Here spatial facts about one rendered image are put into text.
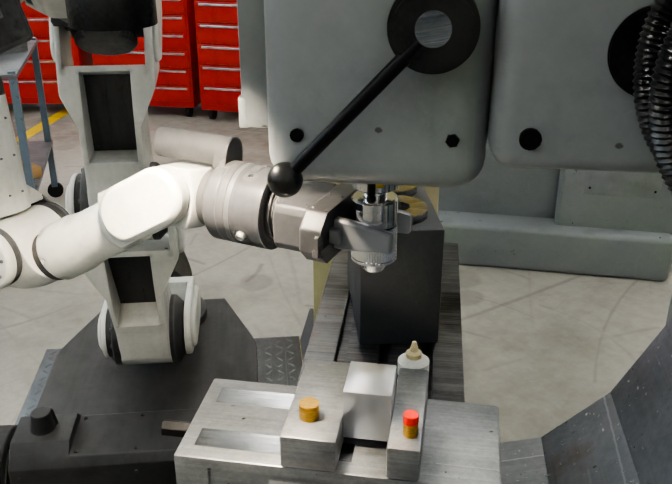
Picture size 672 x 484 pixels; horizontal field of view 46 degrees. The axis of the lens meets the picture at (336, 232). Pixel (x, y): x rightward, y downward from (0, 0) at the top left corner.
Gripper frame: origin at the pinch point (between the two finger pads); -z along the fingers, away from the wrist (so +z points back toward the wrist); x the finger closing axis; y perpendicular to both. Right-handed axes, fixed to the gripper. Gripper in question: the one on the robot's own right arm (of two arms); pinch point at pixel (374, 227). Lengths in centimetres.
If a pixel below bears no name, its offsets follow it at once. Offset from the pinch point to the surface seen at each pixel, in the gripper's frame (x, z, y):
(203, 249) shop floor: 208, 164, 126
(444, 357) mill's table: 27.8, -0.9, 31.6
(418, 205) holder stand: 35.0, 6.8, 11.7
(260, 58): -5.1, 9.8, -17.1
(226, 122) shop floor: 391, 265, 127
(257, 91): -5.3, 10.1, -14.0
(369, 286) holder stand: 26.1, 10.6, 21.7
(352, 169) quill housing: -9.8, -1.6, -9.7
